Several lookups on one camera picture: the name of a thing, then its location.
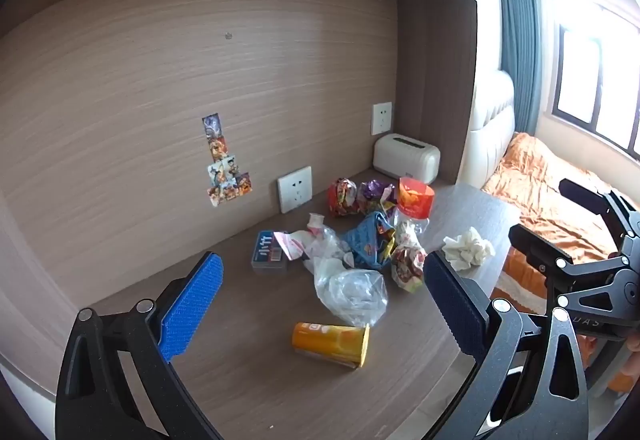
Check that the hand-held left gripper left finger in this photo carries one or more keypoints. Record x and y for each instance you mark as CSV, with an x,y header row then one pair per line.
x,y
192,300

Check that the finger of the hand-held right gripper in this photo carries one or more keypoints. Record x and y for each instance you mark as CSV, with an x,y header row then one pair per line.
x,y
585,200
537,250

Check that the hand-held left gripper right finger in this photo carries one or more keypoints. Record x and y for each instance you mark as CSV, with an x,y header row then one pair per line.
x,y
455,305

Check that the blue chip bag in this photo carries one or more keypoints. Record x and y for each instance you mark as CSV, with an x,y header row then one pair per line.
x,y
367,245

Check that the orange red snack bag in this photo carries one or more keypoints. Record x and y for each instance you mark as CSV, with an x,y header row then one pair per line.
x,y
415,202

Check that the person's right hand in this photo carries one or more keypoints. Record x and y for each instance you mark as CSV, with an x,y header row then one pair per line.
x,y
631,360

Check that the crumpled white tissue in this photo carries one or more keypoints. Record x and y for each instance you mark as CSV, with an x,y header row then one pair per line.
x,y
467,247

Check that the crumpled colourful noodle wrapper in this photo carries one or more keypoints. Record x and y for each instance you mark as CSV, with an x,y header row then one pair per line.
x,y
407,265

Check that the blue card box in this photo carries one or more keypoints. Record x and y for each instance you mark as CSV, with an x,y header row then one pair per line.
x,y
267,252

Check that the clear plastic bag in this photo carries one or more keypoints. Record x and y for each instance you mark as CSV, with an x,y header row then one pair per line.
x,y
352,292

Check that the pink and white wrapper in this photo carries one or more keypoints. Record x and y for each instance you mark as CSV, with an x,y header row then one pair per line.
x,y
295,245

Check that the cartoon sticker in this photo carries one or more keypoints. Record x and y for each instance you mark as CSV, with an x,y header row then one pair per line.
x,y
222,169
212,126
218,148
232,189

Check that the white padded headboard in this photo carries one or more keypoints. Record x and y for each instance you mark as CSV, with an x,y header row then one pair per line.
x,y
492,120

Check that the dark framed window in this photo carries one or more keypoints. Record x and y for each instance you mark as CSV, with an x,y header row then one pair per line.
x,y
595,70

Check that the orange cylindrical can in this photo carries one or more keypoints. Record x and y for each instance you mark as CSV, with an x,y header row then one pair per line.
x,y
327,342

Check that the crumpled purple snack bag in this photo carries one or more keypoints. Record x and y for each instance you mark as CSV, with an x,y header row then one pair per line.
x,y
372,195

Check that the small white cup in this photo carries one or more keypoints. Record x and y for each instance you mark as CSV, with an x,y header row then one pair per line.
x,y
315,222

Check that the white toaster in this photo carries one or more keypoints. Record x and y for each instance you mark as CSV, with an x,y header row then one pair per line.
x,y
406,160

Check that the crumpled red snack bag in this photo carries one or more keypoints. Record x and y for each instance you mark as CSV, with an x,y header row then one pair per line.
x,y
342,197

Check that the grey blue curtain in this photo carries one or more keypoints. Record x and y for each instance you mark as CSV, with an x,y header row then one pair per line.
x,y
517,45

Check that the brown wooden desk hutch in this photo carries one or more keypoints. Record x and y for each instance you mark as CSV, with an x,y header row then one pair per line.
x,y
150,70

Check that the white wall socket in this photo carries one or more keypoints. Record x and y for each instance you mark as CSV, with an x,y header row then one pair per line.
x,y
381,118
295,187

